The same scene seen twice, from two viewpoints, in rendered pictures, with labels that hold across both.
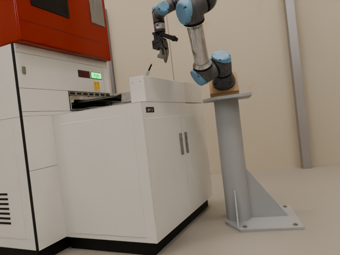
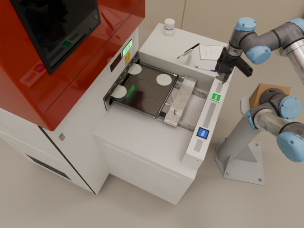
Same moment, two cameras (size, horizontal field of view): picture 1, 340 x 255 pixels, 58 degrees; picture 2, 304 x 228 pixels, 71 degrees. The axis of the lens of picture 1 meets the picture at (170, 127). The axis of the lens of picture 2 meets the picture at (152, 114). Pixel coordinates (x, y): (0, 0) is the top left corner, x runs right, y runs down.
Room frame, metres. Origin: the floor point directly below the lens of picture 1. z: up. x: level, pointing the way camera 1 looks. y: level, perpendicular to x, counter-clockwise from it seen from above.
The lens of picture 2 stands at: (1.25, 0.40, 1.95)
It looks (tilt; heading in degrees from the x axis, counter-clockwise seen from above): 57 degrees down; 356
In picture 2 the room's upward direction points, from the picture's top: 4 degrees clockwise
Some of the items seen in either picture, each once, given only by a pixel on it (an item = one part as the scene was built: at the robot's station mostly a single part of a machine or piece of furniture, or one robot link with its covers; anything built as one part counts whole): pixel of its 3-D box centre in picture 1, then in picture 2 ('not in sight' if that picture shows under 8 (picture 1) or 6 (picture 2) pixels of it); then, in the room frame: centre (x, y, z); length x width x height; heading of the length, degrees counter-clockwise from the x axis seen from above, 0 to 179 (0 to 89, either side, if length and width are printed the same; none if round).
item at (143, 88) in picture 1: (160, 91); (206, 120); (1.89, 0.03, 0.89); 0.55 x 0.09 x 0.14; 154
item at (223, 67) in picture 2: (160, 40); (227, 60); (2.01, 0.00, 1.24); 0.09 x 0.08 x 0.12; 64
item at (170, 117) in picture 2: (128, 94); (172, 118); (1.90, 0.23, 0.89); 0.08 x 0.03 x 0.03; 64
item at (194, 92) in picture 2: not in sight; (171, 83); (2.21, 0.21, 0.84); 0.50 x 0.02 x 0.03; 64
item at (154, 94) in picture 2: (107, 100); (141, 85); (2.14, 0.41, 0.90); 0.34 x 0.34 x 0.01; 64
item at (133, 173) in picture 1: (145, 166); (167, 125); (2.13, 0.20, 0.41); 0.96 x 0.64 x 0.82; 154
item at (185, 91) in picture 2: (141, 99); (180, 101); (2.04, 0.17, 0.87); 0.36 x 0.08 x 0.03; 154
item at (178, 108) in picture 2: not in sight; (177, 107); (1.97, 0.20, 0.89); 0.08 x 0.03 x 0.03; 64
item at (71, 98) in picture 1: (92, 103); (123, 81); (2.18, 0.53, 0.89); 0.44 x 0.02 x 0.10; 154
